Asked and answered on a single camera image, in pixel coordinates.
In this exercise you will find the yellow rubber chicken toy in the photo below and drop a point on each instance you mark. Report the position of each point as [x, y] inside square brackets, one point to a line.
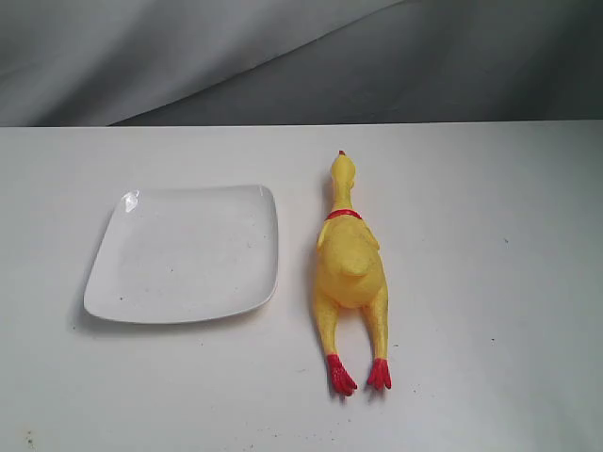
[350, 275]

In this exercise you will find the white square plate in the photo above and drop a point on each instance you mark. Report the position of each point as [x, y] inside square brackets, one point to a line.
[175, 256]

